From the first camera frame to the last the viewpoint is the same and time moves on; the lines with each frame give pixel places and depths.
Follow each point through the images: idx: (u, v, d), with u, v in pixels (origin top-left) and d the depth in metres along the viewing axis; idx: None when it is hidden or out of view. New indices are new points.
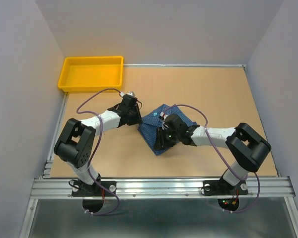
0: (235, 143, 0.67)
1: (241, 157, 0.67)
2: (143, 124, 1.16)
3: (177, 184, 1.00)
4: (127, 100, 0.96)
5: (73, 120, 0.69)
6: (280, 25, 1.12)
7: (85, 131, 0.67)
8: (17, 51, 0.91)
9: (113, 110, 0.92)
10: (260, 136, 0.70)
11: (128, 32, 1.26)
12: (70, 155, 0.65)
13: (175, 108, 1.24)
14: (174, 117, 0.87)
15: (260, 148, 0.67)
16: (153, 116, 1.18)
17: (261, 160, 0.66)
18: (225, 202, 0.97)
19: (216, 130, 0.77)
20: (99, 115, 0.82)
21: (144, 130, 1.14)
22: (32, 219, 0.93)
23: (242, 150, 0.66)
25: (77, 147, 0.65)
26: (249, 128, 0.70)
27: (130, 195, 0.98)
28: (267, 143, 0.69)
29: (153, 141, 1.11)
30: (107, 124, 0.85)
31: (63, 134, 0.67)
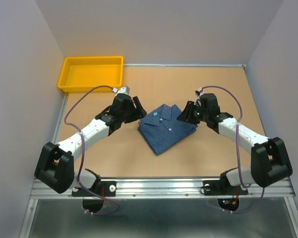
0: (262, 153, 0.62)
1: (257, 167, 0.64)
2: (143, 123, 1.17)
3: (176, 184, 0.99)
4: (117, 102, 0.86)
5: (49, 145, 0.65)
6: (280, 25, 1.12)
7: (61, 159, 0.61)
8: (16, 50, 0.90)
9: (103, 116, 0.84)
10: (288, 158, 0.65)
11: (128, 32, 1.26)
12: (51, 183, 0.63)
13: (175, 106, 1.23)
14: (212, 97, 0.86)
15: (279, 169, 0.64)
16: (153, 116, 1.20)
17: (274, 179, 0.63)
18: (225, 202, 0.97)
19: (247, 131, 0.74)
20: (81, 132, 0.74)
21: (144, 130, 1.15)
22: (32, 219, 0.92)
23: (263, 164, 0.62)
25: (55, 175, 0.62)
26: (281, 146, 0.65)
27: (130, 195, 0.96)
28: (291, 168, 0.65)
29: (154, 140, 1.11)
30: (93, 138, 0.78)
31: (40, 161, 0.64)
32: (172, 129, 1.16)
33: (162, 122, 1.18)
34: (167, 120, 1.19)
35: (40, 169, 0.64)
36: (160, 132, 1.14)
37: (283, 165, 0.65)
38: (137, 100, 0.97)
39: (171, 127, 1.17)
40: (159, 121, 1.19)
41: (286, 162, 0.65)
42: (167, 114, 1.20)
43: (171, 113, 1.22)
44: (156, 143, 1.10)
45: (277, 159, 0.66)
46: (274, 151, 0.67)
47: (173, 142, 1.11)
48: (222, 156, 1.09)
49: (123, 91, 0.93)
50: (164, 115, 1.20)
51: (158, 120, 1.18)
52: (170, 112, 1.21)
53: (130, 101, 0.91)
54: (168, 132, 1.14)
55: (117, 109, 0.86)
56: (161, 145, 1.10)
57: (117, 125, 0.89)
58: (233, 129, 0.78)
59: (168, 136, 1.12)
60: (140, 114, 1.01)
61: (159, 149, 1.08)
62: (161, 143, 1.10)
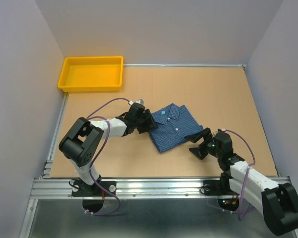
0: (272, 199, 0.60)
1: (268, 211, 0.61)
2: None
3: (176, 184, 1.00)
4: (134, 109, 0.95)
5: (83, 119, 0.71)
6: (280, 25, 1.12)
7: (94, 130, 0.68)
8: (16, 50, 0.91)
9: (120, 119, 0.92)
10: None
11: (128, 32, 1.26)
12: (75, 153, 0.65)
13: (183, 108, 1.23)
14: (228, 140, 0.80)
15: (293, 216, 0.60)
16: (161, 114, 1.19)
17: (288, 227, 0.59)
18: (225, 202, 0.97)
19: (258, 175, 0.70)
20: (108, 120, 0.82)
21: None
22: (32, 219, 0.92)
23: (274, 209, 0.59)
25: (82, 146, 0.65)
26: (293, 193, 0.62)
27: (130, 195, 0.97)
28: None
29: (159, 140, 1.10)
30: (113, 130, 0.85)
31: (70, 131, 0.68)
32: (179, 129, 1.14)
33: (169, 122, 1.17)
34: (175, 120, 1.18)
35: (66, 140, 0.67)
36: (167, 131, 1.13)
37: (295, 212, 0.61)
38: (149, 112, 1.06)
39: (178, 127, 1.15)
40: (167, 120, 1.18)
41: None
42: (175, 113, 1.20)
43: (179, 113, 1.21)
44: (160, 141, 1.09)
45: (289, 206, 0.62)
46: (285, 198, 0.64)
47: (178, 141, 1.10)
48: None
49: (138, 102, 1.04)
50: (172, 114, 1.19)
51: (166, 119, 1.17)
52: (178, 112, 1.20)
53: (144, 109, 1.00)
54: (175, 133, 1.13)
55: (132, 115, 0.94)
56: (166, 143, 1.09)
57: (131, 128, 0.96)
58: (243, 172, 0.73)
59: (174, 136, 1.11)
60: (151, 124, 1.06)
61: (163, 148, 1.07)
62: (166, 141, 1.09)
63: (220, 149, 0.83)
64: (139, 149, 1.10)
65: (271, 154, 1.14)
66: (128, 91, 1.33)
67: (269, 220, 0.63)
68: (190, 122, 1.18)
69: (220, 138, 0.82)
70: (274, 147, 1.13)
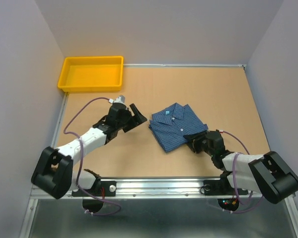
0: (259, 165, 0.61)
1: (261, 182, 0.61)
2: (155, 121, 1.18)
3: (176, 184, 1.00)
4: (113, 112, 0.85)
5: (49, 148, 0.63)
6: (281, 25, 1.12)
7: (60, 163, 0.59)
8: (16, 50, 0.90)
9: (100, 126, 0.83)
10: (289, 167, 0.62)
11: (128, 32, 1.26)
12: (49, 189, 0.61)
13: (187, 107, 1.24)
14: (220, 139, 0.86)
15: (286, 180, 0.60)
16: (165, 114, 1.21)
17: (284, 193, 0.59)
18: (225, 202, 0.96)
19: (246, 155, 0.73)
20: (80, 138, 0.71)
21: (156, 127, 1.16)
22: (32, 219, 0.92)
23: (264, 176, 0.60)
25: (54, 181, 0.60)
26: (278, 157, 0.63)
27: (130, 195, 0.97)
28: None
29: (165, 139, 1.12)
30: (90, 145, 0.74)
31: (38, 165, 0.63)
32: (184, 129, 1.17)
33: (174, 122, 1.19)
34: (179, 119, 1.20)
35: (38, 173, 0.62)
36: (172, 131, 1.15)
37: (286, 176, 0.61)
38: (132, 108, 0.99)
39: (183, 127, 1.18)
40: (171, 119, 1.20)
41: (289, 171, 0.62)
42: (179, 113, 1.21)
43: (183, 113, 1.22)
44: (166, 141, 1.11)
45: (279, 172, 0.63)
46: (274, 166, 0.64)
47: (184, 141, 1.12)
48: None
49: (118, 100, 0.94)
50: (176, 114, 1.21)
51: (170, 119, 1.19)
52: (182, 111, 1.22)
53: (125, 109, 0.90)
54: (180, 132, 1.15)
55: (112, 118, 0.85)
56: (172, 142, 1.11)
57: (113, 133, 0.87)
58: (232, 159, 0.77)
59: (180, 135, 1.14)
60: (137, 121, 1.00)
61: (169, 147, 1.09)
62: (172, 140, 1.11)
63: (213, 148, 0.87)
64: (139, 150, 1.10)
65: None
66: (128, 92, 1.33)
67: (265, 192, 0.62)
68: (195, 122, 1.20)
69: (212, 136, 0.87)
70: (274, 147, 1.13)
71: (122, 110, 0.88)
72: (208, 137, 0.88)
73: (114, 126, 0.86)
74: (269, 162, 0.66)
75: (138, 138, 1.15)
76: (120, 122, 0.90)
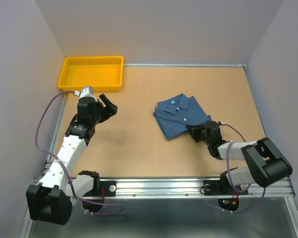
0: (251, 149, 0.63)
1: (252, 166, 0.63)
2: (160, 109, 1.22)
3: (177, 184, 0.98)
4: (83, 109, 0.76)
5: (31, 188, 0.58)
6: (281, 25, 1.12)
7: (50, 198, 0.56)
8: (15, 50, 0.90)
9: (73, 129, 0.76)
10: (281, 153, 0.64)
11: (128, 32, 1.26)
12: (54, 220, 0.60)
13: (192, 99, 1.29)
14: (217, 129, 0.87)
15: (277, 164, 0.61)
16: (170, 104, 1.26)
17: (274, 176, 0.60)
18: (225, 202, 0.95)
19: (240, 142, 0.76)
20: (58, 159, 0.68)
21: (160, 115, 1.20)
22: (31, 219, 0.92)
23: (255, 158, 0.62)
25: (53, 213, 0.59)
26: (270, 143, 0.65)
27: (130, 195, 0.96)
28: (289, 164, 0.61)
29: (168, 128, 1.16)
30: (72, 159, 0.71)
31: (31, 207, 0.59)
32: (186, 119, 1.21)
33: (178, 111, 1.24)
34: (184, 110, 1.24)
35: (35, 212, 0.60)
36: (175, 120, 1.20)
37: (277, 161, 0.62)
38: (103, 99, 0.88)
39: (186, 117, 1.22)
40: (176, 109, 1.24)
41: (280, 156, 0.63)
42: (184, 103, 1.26)
43: (188, 104, 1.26)
44: (169, 129, 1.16)
45: (271, 157, 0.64)
46: (266, 152, 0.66)
47: (185, 130, 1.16)
48: None
49: (87, 93, 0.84)
50: (181, 104, 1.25)
51: (175, 109, 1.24)
52: (187, 103, 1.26)
53: (95, 101, 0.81)
54: (182, 122, 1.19)
55: (84, 116, 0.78)
56: (173, 131, 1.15)
57: (91, 131, 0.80)
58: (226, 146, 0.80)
59: (182, 125, 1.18)
60: (111, 112, 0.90)
61: (171, 135, 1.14)
62: (174, 129, 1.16)
63: (210, 136, 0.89)
64: (139, 150, 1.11)
65: None
66: (128, 92, 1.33)
67: (256, 176, 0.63)
68: (198, 113, 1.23)
69: (210, 126, 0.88)
70: None
71: (92, 104, 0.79)
72: (206, 127, 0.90)
73: (89, 122, 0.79)
74: (262, 148, 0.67)
75: (138, 138, 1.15)
76: (95, 117, 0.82)
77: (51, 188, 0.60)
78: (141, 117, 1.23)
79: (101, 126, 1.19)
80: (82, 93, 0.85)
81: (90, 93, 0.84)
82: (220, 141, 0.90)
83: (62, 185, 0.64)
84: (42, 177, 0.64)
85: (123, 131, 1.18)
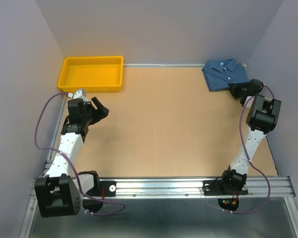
0: (259, 96, 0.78)
1: (251, 107, 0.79)
2: (210, 66, 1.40)
3: (176, 184, 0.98)
4: (74, 109, 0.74)
5: (38, 181, 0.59)
6: (280, 25, 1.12)
7: (60, 186, 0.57)
8: (16, 50, 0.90)
9: (68, 128, 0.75)
10: (278, 113, 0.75)
11: (128, 32, 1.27)
12: (65, 210, 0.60)
13: (240, 65, 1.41)
14: (260, 86, 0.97)
15: (266, 115, 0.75)
16: (219, 64, 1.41)
17: (259, 120, 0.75)
18: (225, 202, 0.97)
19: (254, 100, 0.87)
20: (60, 151, 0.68)
21: (208, 71, 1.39)
22: (31, 219, 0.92)
23: (256, 103, 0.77)
25: (64, 202, 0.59)
26: (277, 103, 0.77)
27: (130, 195, 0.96)
28: (276, 122, 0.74)
29: (213, 81, 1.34)
30: (73, 152, 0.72)
31: (40, 201, 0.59)
32: (231, 78, 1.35)
33: (225, 71, 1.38)
34: (230, 71, 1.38)
35: (44, 207, 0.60)
36: (220, 76, 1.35)
37: (271, 115, 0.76)
38: (95, 100, 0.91)
39: (230, 76, 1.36)
40: (223, 69, 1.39)
41: (275, 115, 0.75)
42: (231, 66, 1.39)
43: (234, 67, 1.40)
44: (213, 82, 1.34)
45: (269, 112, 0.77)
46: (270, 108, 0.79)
47: (226, 87, 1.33)
48: (222, 156, 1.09)
49: (79, 95, 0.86)
50: (229, 66, 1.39)
51: (222, 68, 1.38)
52: (234, 66, 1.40)
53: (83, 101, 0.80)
54: (226, 80, 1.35)
55: (76, 116, 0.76)
56: (216, 84, 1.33)
57: (85, 129, 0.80)
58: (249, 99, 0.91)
59: (224, 81, 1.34)
60: (102, 114, 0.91)
61: (213, 88, 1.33)
62: (216, 83, 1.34)
63: (250, 88, 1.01)
64: (139, 149, 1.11)
65: (271, 154, 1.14)
66: (128, 92, 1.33)
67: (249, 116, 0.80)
68: (242, 76, 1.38)
69: (256, 81, 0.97)
70: (274, 147, 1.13)
71: (83, 103, 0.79)
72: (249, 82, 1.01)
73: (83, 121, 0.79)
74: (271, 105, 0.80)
75: (139, 137, 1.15)
76: (86, 116, 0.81)
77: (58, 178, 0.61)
78: (141, 116, 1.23)
79: (101, 126, 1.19)
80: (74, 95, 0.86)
81: (82, 95, 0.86)
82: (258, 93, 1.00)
83: (69, 173, 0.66)
84: (47, 171, 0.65)
85: (124, 130, 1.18)
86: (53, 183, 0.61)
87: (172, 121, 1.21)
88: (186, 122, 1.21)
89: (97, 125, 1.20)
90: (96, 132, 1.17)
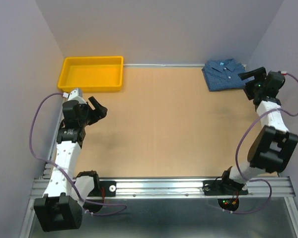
0: (269, 133, 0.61)
1: (257, 142, 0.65)
2: (210, 65, 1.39)
3: (176, 184, 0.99)
4: (70, 113, 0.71)
5: (37, 201, 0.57)
6: (280, 25, 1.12)
7: (60, 206, 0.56)
8: (15, 50, 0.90)
9: (64, 134, 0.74)
10: (289, 155, 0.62)
11: (128, 33, 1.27)
12: (68, 225, 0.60)
13: (240, 65, 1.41)
14: (280, 81, 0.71)
15: (272, 159, 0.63)
16: (219, 64, 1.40)
17: (261, 162, 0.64)
18: (225, 202, 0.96)
19: (274, 117, 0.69)
20: (58, 166, 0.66)
21: (208, 70, 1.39)
22: (31, 219, 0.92)
23: (262, 143, 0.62)
25: (66, 219, 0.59)
26: (291, 143, 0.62)
27: (130, 195, 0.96)
28: (283, 167, 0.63)
29: (213, 81, 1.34)
30: (71, 163, 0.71)
31: (41, 219, 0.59)
32: (231, 78, 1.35)
33: (225, 71, 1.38)
34: (230, 71, 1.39)
35: (47, 222, 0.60)
36: (220, 76, 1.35)
37: (280, 155, 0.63)
38: (92, 99, 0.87)
39: (230, 76, 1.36)
40: (223, 69, 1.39)
41: (285, 157, 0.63)
42: (231, 66, 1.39)
43: (234, 67, 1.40)
44: (213, 82, 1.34)
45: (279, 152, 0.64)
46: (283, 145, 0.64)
47: (226, 87, 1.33)
48: (222, 156, 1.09)
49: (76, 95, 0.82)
50: (228, 66, 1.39)
51: (222, 68, 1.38)
52: (234, 66, 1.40)
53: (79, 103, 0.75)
54: (226, 80, 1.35)
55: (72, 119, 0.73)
56: (216, 84, 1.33)
57: (82, 133, 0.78)
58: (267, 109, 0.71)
59: (225, 81, 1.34)
60: (100, 114, 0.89)
61: (213, 88, 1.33)
62: (216, 83, 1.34)
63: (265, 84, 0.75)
64: (139, 149, 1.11)
65: None
66: (128, 92, 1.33)
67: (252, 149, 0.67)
68: None
69: (275, 75, 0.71)
70: None
71: (79, 106, 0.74)
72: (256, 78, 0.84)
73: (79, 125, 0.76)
74: (284, 140, 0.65)
75: (139, 137, 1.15)
76: (82, 119, 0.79)
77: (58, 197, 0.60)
78: (141, 117, 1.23)
79: (101, 126, 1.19)
80: (69, 95, 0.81)
81: (79, 96, 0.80)
82: (273, 96, 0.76)
83: (68, 191, 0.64)
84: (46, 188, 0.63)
85: (124, 131, 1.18)
86: (53, 200, 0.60)
87: (171, 122, 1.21)
88: (186, 122, 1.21)
89: (97, 125, 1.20)
90: (96, 132, 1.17)
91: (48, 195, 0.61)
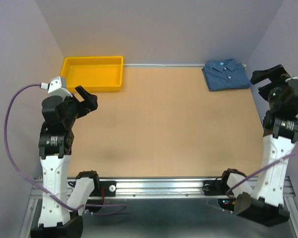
0: (257, 208, 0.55)
1: (242, 202, 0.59)
2: (210, 65, 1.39)
3: (176, 184, 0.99)
4: (51, 116, 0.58)
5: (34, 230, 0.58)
6: (280, 24, 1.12)
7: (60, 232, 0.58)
8: (15, 50, 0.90)
9: (48, 144, 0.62)
10: (275, 223, 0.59)
11: (128, 32, 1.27)
12: None
13: (240, 65, 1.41)
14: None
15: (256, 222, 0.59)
16: (219, 64, 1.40)
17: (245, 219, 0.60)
18: (225, 202, 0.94)
19: (273, 177, 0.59)
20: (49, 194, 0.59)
21: (208, 70, 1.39)
22: (31, 219, 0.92)
23: (248, 215, 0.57)
25: None
26: (279, 219, 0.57)
27: (130, 195, 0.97)
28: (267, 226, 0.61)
29: (213, 81, 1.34)
30: (63, 181, 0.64)
31: None
32: (231, 78, 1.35)
33: (225, 71, 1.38)
34: (230, 71, 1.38)
35: None
36: (220, 76, 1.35)
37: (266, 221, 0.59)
38: (77, 90, 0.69)
39: (230, 76, 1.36)
40: (223, 69, 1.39)
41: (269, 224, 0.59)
42: (231, 66, 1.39)
43: (234, 67, 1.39)
44: (213, 82, 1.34)
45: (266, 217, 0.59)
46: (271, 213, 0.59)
47: (226, 87, 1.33)
48: (222, 156, 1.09)
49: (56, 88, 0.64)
50: (229, 66, 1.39)
51: (223, 68, 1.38)
52: (234, 66, 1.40)
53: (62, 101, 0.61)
54: (226, 80, 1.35)
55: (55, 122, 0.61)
56: (216, 84, 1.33)
57: (71, 137, 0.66)
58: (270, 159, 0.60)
59: (225, 81, 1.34)
60: (89, 107, 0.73)
61: (213, 88, 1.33)
62: (216, 83, 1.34)
63: (282, 99, 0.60)
64: (139, 149, 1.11)
65: None
66: (128, 92, 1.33)
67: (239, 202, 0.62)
68: (242, 76, 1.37)
69: None
70: None
71: (64, 103, 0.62)
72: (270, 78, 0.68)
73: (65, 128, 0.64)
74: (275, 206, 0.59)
75: (139, 137, 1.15)
76: (68, 118, 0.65)
77: (55, 228, 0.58)
78: (141, 117, 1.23)
79: (101, 126, 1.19)
80: (50, 86, 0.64)
81: (62, 88, 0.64)
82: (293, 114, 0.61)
83: (64, 215, 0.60)
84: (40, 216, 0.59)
85: (124, 131, 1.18)
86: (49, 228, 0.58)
87: (171, 122, 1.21)
88: (186, 122, 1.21)
89: (97, 125, 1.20)
90: (96, 133, 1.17)
91: (43, 225, 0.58)
